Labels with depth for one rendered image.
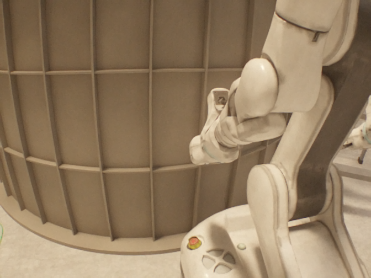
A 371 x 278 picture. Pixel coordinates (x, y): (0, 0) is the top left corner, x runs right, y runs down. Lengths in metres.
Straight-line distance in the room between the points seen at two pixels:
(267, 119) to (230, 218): 0.61
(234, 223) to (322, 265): 0.37
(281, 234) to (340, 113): 0.29
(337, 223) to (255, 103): 0.50
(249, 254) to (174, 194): 0.45
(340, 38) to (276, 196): 0.36
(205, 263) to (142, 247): 0.54
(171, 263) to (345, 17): 1.08
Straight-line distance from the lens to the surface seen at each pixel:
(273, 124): 0.35
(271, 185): 0.62
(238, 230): 0.95
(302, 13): 0.27
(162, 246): 1.25
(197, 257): 0.76
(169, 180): 1.11
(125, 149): 1.03
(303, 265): 0.67
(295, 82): 0.30
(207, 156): 0.55
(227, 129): 0.41
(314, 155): 0.62
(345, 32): 0.45
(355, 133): 0.80
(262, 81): 0.29
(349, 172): 1.52
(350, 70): 0.50
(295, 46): 0.28
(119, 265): 1.22
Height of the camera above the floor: 0.94
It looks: 24 degrees down
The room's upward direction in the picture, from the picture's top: 2 degrees clockwise
